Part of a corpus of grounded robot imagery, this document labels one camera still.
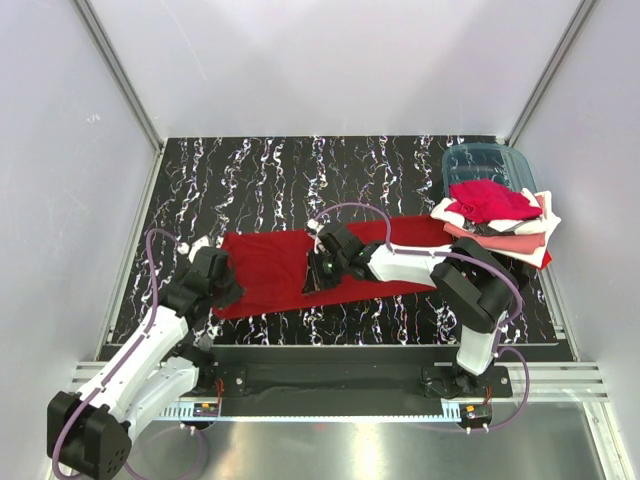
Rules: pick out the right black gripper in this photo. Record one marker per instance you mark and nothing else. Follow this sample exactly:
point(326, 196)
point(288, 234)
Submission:
point(315, 282)

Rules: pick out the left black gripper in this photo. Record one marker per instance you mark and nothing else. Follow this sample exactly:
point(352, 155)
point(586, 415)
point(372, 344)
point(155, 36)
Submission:
point(235, 294)

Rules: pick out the red t-shirt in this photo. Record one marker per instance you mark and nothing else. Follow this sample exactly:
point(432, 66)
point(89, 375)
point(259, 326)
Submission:
point(271, 267)

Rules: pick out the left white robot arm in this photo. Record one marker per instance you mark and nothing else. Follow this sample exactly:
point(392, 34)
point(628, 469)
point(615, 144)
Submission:
point(90, 432)

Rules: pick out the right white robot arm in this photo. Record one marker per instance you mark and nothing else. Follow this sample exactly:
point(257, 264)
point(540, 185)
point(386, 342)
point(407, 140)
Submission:
point(480, 291)

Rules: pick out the black marble pattern mat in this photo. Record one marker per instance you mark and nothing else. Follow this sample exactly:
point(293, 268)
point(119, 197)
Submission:
point(210, 186)

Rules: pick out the left connector box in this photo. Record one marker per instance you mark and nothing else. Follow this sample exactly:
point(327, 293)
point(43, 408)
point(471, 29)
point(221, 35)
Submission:
point(206, 409)

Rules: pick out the connector box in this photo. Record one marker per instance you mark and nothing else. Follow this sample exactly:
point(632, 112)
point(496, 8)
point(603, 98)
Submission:
point(476, 415)
point(206, 409)

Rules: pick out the crimson t-shirt on pile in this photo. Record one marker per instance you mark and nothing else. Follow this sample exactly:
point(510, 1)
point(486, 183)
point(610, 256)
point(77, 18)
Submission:
point(483, 201)

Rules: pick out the clear blue plastic bin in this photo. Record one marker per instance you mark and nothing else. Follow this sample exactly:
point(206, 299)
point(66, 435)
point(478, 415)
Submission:
point(499, 163)

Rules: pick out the right connector box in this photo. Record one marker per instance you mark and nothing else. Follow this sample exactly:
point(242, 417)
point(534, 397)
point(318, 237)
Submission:
point(476, 415)

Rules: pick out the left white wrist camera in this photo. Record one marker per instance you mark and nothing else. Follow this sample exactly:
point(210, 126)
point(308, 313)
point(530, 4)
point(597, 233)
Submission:
point(190, 250)

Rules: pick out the front aluminium rail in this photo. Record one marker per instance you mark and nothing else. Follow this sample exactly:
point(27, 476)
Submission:
point(545, 382)

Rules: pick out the left aluminium frame post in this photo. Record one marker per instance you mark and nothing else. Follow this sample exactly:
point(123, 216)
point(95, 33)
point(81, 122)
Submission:
point(110, 57)

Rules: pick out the aluminium frame post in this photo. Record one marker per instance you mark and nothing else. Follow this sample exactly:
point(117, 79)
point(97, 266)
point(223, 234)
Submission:
point(110, 57)
point(571, 33)

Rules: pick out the right aluminium frame post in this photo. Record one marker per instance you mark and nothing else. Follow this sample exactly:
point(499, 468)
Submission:
point(571, 33)

